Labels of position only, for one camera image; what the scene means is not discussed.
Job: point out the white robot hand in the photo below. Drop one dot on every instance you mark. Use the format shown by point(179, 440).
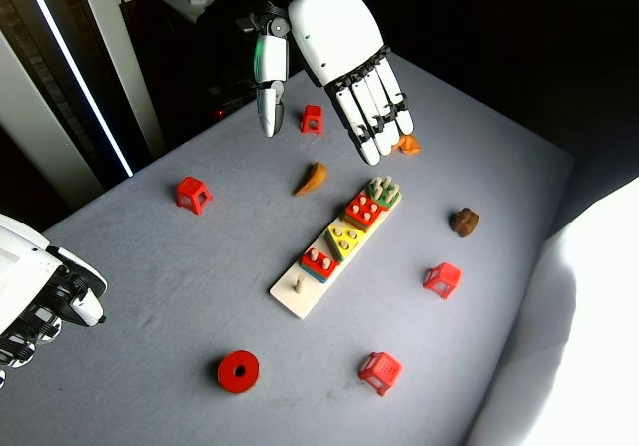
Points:
point(25, 266)
point(329, 32)

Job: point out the coloured round rings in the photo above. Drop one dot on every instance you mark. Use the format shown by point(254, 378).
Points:
point(227, 373)

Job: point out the green pentagon block stack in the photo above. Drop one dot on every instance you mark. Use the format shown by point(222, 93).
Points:
point(382, 194)

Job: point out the yellow triangle block stack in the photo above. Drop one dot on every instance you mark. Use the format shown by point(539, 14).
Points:
point(344, 240)

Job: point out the red oblong block stack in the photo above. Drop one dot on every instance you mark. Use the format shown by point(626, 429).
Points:
point(319, 265)

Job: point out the wooden peg sorting board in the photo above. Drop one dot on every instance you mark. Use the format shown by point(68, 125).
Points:
point(289, 296)

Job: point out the small red toy stool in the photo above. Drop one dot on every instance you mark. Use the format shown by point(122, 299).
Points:
point(382, 368)
point(312, 117)
point(192, 191)
point(444, 276)

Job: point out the white slanted panel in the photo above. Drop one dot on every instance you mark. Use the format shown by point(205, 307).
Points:
point(35, 132)

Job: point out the small orange toy piece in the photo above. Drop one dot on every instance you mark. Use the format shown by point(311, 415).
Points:
point(410, 145)

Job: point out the orange-brown curved toy horn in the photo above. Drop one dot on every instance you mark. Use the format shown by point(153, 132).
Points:
point(314, 176)

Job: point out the grey table cloth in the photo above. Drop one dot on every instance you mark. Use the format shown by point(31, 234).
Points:
point(199, 291)

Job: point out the bright led light strip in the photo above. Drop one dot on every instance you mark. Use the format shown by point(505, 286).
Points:
point(75, 67)

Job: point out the small brown toy lump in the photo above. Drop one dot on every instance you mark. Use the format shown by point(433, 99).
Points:
point(464, 222)

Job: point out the white backdrop sheet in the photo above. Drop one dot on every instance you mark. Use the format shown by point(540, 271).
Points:
point(599, 316)

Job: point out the white upright post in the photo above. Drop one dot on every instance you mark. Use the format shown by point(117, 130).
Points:
point(120, 52)

